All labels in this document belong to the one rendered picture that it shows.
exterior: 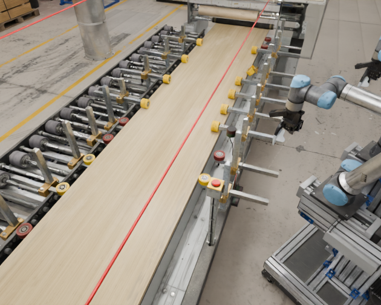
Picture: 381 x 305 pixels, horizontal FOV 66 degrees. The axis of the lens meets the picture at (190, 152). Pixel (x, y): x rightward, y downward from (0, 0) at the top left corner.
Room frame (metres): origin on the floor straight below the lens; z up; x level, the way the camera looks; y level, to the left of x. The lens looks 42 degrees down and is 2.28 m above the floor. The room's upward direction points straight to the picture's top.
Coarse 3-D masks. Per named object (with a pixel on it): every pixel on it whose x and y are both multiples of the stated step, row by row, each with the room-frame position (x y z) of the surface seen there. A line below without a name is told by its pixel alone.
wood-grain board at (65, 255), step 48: (192, 96) 2.27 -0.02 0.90; (144, 144) 1.61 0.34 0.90; (192, 144) 1.61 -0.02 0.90; (96, 192) 1.16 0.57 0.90; (144, 192) 1.16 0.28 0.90; (48, 240) 0.83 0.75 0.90; (96, 240) 0.83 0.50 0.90; (144, 240) 0.83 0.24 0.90; (0, 288) 0.58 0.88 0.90; (48, 288) 0.58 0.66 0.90; (144, 288) 0.58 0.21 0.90
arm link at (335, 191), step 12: (360, 168) 0.88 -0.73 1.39; (372, 168) 0.84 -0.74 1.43; (336, 180) 0.92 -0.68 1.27; (348, 180) 0.88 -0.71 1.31; (360, 180) 0.85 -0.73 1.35; (372, 180) 0.83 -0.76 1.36; (324, 192) 0.91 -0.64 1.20; (336, 192) 0.87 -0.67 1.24; (348, 192) 0.85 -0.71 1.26; (336, 204) 0.86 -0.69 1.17
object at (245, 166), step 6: (216, 162) 1.49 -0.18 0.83; (222, 162) 1.48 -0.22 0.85; (240, 162) 1.46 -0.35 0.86; (246, 168) 1.42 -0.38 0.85; (252, 168) 1.40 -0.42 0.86; (258, 168) 1.40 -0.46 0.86; (264, 168) 1.40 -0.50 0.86; (264, 174) 1.37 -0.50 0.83; (270, 174) 1.36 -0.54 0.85; (276, 174) 1.35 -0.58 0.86
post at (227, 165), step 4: (224, 164) 1.18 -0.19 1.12; (228, 164) 1.17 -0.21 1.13; (224, 168) 1.18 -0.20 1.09; (228, 168) 1.17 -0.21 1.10; (224, 172) 1.17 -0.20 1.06; (228, 172) 1.17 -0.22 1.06; (224, 176) 1.17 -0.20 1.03; (228, 176) 1.17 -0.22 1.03; (224, 180) 1.17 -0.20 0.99; (228, 180) 1.17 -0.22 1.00; (224, 184) 1.17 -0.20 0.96; (228, 184) 1.18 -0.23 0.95; (224, 192) 1.17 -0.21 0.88; (220, 204) 1.18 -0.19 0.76; (224, 204) 1.17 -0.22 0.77; (224, 208) 1.17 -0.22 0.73
